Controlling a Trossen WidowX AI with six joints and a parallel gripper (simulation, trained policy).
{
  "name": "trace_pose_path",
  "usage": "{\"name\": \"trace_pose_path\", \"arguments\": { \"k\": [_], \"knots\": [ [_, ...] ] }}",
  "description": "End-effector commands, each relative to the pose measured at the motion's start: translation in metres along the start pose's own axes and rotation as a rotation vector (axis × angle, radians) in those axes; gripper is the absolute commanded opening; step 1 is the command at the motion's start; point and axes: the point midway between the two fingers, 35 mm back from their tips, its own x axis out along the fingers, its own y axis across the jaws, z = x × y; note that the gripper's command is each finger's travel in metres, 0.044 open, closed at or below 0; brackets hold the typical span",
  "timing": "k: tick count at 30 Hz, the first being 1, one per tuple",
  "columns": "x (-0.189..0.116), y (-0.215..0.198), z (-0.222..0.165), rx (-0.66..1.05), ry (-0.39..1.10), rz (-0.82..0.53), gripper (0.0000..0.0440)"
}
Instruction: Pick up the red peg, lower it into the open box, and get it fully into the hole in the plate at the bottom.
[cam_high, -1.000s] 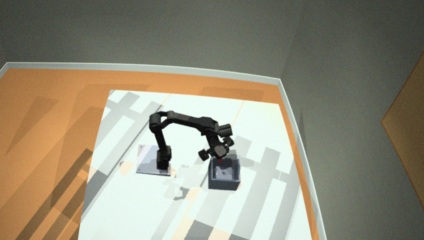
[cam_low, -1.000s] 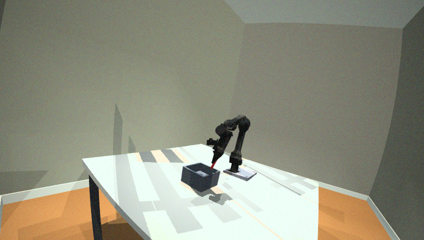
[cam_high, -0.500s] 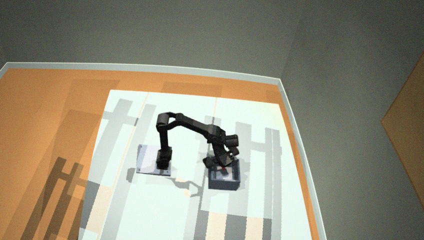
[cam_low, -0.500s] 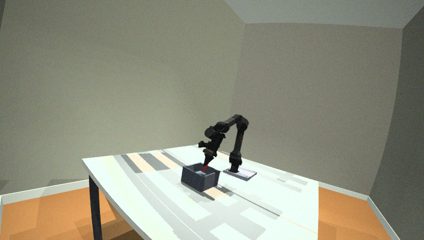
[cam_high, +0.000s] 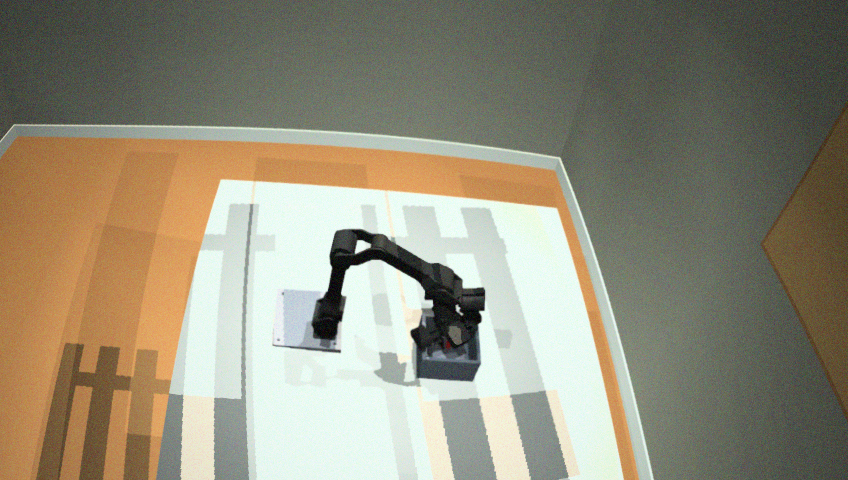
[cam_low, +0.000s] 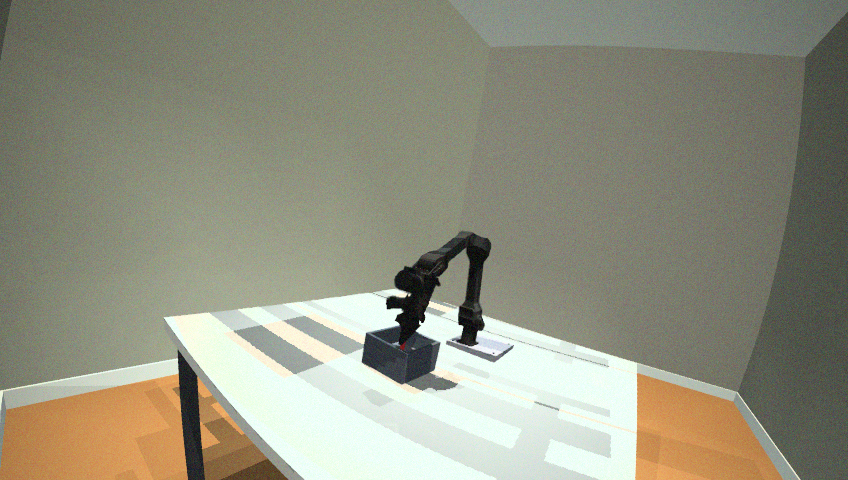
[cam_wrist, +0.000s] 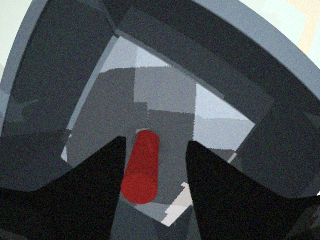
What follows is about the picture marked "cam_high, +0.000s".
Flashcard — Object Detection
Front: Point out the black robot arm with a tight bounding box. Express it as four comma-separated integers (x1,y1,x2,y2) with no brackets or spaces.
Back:
312,228,485,348

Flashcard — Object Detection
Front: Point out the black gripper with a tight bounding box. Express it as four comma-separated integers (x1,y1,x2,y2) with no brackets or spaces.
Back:
410,307,482,350

